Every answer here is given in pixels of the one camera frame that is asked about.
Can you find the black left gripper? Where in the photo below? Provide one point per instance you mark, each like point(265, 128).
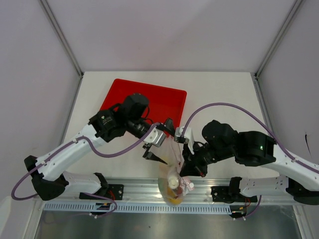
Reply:
point(168, 127)

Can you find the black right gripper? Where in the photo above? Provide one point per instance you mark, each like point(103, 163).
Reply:
point(192, 166)

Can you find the green white leek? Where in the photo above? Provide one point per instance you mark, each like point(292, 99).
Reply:
point(173, 179)

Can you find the clear zip top bag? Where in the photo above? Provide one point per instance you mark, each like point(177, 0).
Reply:
point(170, 152)

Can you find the yellow lemon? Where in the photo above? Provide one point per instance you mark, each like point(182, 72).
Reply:
point(173, 199)

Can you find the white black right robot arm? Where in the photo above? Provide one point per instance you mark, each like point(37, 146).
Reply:
point(297, 177)

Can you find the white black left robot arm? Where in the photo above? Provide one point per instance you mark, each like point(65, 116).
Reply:
point(50, 178)

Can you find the red plastic tray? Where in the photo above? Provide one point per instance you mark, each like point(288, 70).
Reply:
point(164, 102)

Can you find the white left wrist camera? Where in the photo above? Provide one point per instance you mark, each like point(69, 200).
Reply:
point(155, 138)

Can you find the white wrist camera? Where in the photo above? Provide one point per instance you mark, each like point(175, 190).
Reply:
point(184, 135)
point(155, 138)

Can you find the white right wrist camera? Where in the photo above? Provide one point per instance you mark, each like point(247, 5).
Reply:
point(184, 135)

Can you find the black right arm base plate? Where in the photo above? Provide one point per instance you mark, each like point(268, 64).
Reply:
point(222, 194)

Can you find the white slotted cable duct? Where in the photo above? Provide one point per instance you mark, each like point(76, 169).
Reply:
point(123, 207)

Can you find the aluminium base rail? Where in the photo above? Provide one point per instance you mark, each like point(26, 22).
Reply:
point(278, 186)

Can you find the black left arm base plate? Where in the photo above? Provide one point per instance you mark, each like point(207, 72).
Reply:
point(114, 192)

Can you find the left aluminium frame post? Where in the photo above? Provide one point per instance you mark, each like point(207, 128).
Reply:
point(60, 35)

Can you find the aluminium frame post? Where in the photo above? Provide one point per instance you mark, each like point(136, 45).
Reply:
point(283, 30)
point(60, 35)

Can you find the right aluminium frame post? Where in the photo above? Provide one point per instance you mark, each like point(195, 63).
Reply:
point(283, 30)

